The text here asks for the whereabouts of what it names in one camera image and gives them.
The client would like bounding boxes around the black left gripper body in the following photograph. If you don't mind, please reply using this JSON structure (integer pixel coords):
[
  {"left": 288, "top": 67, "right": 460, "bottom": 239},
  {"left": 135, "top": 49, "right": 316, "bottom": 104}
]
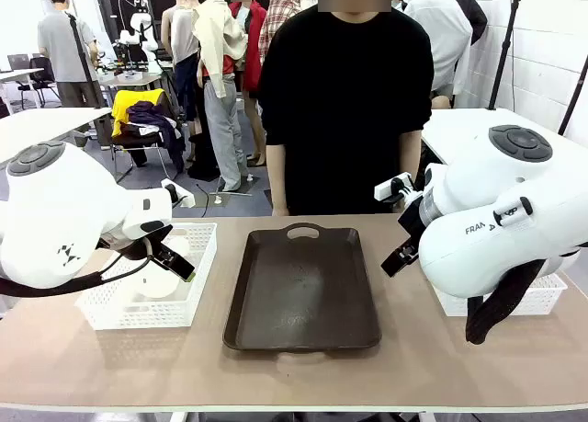
[{"left": 98, "top": 226, "right": 172, "bottom": 261}]

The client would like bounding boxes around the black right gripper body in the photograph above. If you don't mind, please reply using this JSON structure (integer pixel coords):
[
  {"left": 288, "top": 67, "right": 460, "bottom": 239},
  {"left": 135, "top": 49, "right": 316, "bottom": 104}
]
[{"left": 397, "top": 197, "right": 428, "bottom": 247}]

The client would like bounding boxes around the person's right forearm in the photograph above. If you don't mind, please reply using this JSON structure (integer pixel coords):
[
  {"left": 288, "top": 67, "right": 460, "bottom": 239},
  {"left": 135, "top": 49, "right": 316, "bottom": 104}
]
[{"left": 265, "top": 142, "right": 290, "bottom": 217}]

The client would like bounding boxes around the white perforated plastic basket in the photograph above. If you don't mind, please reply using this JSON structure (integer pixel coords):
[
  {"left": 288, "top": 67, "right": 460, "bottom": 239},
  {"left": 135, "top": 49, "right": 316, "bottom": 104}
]
[
  {"left": 74, "top": 222, "right": 218, "bottom": 331},
  {"left": 431, "top": 272, "right": 569, "bottom": 317}
]

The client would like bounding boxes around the dark brown serving tray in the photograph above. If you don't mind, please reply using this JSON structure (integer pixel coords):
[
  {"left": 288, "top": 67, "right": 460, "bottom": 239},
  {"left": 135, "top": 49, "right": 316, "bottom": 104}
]
[{"left": 222, "top": 222, "right": 382, "bottom": 353}]

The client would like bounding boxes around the black fabric bundle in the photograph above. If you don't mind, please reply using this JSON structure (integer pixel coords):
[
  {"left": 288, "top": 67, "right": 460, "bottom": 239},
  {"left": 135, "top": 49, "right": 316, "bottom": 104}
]
[{"left": 187, "top": 131, "right": 221, "bottom": 182}]

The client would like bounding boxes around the black metal chair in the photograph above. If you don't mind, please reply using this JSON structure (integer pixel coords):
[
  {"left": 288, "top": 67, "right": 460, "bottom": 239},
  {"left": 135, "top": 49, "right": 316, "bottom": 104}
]
[{"left": 109, "top": 118, "right": 185, "bottom": 184}]

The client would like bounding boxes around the dark purple garment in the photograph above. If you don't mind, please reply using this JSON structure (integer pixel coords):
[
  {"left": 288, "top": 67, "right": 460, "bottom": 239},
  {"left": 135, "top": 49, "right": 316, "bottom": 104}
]
[{"left": 126, "top": 100, "right": 187, "bottom": 175}]

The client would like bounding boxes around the person in black sweater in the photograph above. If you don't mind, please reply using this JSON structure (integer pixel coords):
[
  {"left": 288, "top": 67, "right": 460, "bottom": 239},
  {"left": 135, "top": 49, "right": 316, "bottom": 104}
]
[{"left": 257, "top": 0, "right": 435, "bottom": 217}]

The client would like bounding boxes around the yellow garment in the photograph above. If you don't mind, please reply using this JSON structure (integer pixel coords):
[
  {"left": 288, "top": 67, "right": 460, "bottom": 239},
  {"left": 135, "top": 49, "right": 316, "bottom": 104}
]
[{"left": 111, "top": 89, "right": 166, "bottom": 138}]

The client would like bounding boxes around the mannequin in white shirt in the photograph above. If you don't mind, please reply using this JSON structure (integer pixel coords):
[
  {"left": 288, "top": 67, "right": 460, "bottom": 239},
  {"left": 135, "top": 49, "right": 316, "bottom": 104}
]
[{"left": 402, "top": 0, "right": 474, "bottom": 110}]

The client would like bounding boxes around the black tripod stand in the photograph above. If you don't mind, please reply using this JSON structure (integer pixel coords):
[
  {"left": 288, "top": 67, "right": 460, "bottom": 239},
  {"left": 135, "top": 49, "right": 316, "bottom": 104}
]
[
  {"left": 66, "top": 12, "right": 106, "bottom": 109},
  {"left": 487, "top": 0, "right": 523, "bottom": 110}
]

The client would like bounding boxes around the black office chair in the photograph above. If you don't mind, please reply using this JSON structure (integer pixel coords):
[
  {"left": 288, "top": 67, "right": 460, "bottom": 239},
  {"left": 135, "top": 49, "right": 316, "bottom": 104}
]
[{"left": 17, "top": 56, "right": 61, "bottom": 108}]

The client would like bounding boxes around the black slanted pole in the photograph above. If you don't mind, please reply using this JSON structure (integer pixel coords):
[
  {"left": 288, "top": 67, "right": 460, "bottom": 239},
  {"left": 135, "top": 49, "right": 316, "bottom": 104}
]
[{"left": 557, "top": 53, "right": 588, "bottom": 137}]

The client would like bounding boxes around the white office desk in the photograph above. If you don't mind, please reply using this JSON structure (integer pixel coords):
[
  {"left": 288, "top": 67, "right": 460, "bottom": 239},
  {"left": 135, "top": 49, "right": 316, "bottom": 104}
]
[{"left": 0, "top": 67, "right": 45, "bottom": 115}]

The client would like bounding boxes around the person in grey T-shirt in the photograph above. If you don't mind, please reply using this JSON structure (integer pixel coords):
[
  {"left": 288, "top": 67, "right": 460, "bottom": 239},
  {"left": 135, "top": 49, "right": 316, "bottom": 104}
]
[{"left": 36, "top": 0, "right": 107, "bottom": 109}]

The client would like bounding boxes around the black hanging jacket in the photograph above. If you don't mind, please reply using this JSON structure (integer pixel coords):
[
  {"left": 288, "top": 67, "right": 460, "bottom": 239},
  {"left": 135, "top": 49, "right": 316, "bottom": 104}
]
[{"left": 452, "top": 0, "right": 489, "bottom": 46}]

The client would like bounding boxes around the mannequin in white tank top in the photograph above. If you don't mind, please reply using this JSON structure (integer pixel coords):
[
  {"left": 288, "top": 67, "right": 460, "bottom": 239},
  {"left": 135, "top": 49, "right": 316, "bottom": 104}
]
[{"left": 160, "top": 0, "right": 203, "bottom": 138}]

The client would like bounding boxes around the white robot on desk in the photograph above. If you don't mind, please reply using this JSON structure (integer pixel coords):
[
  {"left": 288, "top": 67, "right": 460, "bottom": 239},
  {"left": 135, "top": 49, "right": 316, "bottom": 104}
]
[{"left": 117, "top": 0, "right": 160, "bottom": 64}]

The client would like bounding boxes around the mannequin in red jacket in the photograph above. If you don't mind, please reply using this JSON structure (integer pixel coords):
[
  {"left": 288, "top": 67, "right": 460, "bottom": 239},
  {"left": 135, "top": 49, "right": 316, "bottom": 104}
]
[{"left": 229, "top": 0, "right": 268, "bottom": 168}]

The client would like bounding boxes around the mannequin in cream jacket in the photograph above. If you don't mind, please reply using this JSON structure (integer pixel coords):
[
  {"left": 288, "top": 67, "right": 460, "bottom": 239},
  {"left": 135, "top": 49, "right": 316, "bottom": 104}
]
[{"left": 190, "top": 0, "right": 253, "bottom": 194}]

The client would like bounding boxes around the plaid shirt mannequin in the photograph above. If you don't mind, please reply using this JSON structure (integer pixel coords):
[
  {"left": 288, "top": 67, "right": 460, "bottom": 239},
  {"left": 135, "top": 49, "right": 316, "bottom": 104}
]
[{"left": 258, "top": 0, "right": 304, "bottom": 67}]

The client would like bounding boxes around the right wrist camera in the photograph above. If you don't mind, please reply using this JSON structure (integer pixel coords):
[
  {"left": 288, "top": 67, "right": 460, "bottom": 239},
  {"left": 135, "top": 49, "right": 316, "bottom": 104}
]
[{"left": 374, "top": 173, "right": 417, "bottom": 205}]

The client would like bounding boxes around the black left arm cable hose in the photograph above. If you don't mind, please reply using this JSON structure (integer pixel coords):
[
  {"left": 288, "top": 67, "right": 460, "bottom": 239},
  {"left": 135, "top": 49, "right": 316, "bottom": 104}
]
[{"left": 0, "top": 237, "right": 155, "bottom": 299}]

